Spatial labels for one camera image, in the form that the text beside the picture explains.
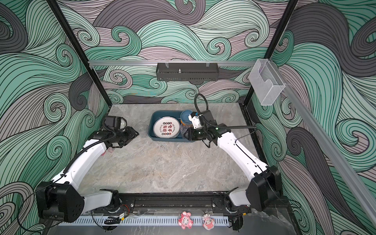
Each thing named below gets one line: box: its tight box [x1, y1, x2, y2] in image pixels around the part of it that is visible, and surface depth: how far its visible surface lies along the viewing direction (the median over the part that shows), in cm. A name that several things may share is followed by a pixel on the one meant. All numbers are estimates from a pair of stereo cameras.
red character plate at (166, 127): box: [153, 116, 181, 139], surface depth 105 cm
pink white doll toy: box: [202, 213, 215, 231], surface depth 67 cm
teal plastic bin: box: [147, 110, 194, 142], surface depth 100 cm
